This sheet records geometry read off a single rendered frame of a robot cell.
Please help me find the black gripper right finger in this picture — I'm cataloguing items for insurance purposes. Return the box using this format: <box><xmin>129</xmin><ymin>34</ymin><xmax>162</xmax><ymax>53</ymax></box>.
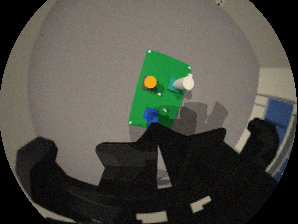
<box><xmin>154</xmin><ymin>121</ymin><xmax>226</xmax><ymax>186</ymax></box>

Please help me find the green circuit board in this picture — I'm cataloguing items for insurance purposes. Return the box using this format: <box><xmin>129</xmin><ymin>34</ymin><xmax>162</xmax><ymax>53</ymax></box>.
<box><xmin>128</xmin><ymin>49</ymin><xmax>194</xmax><ymax>129</ymax></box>

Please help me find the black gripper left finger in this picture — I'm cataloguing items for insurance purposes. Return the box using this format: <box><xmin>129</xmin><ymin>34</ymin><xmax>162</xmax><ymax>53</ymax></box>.
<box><xmin>96</xmin><ymin>121</ymin><xmax>158</xmax><ymax>181</ymax></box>

